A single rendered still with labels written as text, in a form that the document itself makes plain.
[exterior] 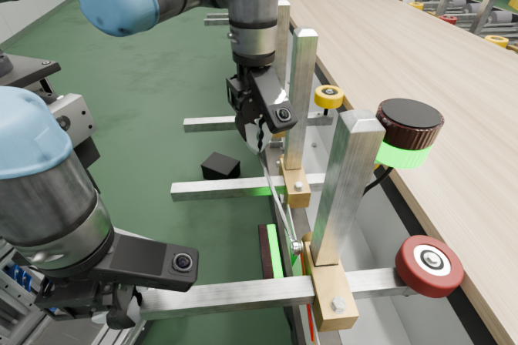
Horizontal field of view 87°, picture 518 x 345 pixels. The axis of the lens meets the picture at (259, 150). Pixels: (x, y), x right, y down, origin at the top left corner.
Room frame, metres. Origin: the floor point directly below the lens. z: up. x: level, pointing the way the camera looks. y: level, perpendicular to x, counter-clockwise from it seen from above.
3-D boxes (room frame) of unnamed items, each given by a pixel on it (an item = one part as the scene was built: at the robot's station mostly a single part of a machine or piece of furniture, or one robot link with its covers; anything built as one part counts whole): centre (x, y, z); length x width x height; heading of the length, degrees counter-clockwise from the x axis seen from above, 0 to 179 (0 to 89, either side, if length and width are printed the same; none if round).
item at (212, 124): (0.68, 0.00, 0.81); 0.44 x 0.03 x 0.04; 95
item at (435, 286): (0.20, -0.24, 0.85); 0.08 x 0.08 x 0.11
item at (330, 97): (0.70, -0.20, 0.85); 0.08 x 0.08 x 0.11
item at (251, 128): (0.45, 0.02, 0.94); 0.06 x 0.03 x 0.09; 25
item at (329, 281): (0.20, -0.11, 0.85); 0.14 x 0.06 x 0.05; 5
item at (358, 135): (0.23, -0.10, 0.89); 0.04 x 0.04 x 0.48; 5
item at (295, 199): (0.45, -0.08, 0.81); 0.14 x 0.06 x 0.05; 5
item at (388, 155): (0.23, -0.15, 1.09); 0.06 x 0.06 x 0.02
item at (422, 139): (0.23, -0.15, 1.12); 0.06 x 0.06 x 0.02
